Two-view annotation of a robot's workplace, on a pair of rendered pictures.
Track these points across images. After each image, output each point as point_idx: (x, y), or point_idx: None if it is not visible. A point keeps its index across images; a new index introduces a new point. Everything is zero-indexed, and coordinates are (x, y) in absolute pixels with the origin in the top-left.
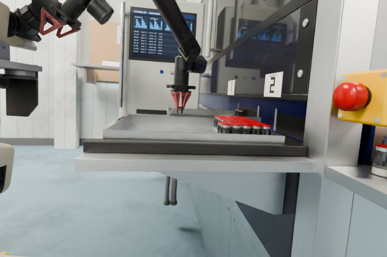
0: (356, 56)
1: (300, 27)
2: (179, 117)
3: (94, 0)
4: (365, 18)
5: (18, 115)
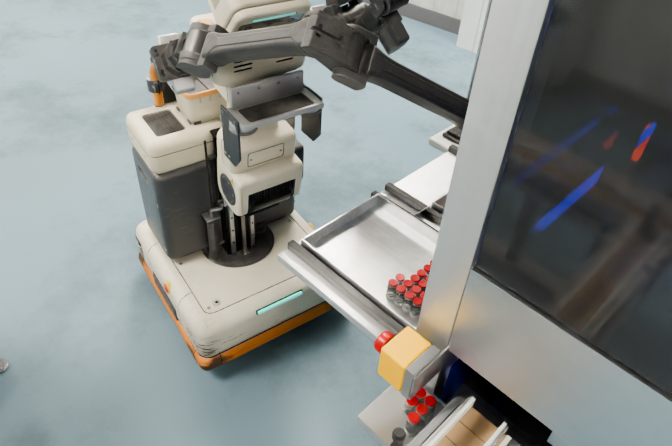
0: (437, 321)
1: None
2: (421, 224)
3: (383, 29)
4: (447, 299)
5: (308, 136)
